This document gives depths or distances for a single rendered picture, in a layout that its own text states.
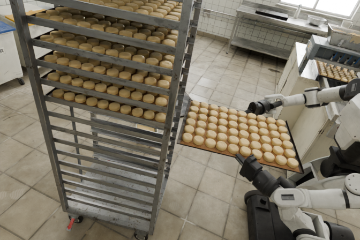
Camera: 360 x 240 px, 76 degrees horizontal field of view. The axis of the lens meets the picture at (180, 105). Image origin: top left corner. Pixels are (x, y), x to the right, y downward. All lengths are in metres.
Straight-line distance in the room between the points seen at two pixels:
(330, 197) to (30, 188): 2.00
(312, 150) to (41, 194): 2.19
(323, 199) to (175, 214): 1.23
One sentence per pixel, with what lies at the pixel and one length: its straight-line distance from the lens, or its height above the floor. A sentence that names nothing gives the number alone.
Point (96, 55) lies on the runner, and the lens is 0.97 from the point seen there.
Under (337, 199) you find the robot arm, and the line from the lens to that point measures 1.05.
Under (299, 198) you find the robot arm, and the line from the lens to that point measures 1.02.
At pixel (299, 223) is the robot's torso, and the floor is 0.39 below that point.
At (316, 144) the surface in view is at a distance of 2.18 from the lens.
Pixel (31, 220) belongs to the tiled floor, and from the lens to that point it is 2.08.
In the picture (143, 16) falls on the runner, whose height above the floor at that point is 1.51.
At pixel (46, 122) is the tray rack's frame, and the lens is 1.30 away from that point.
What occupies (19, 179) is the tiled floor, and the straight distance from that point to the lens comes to 2.33.
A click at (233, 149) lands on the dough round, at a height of 0.98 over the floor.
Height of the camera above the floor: 1.73
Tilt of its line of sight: 35 degrees down
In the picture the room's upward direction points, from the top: 11 degrees clockwise
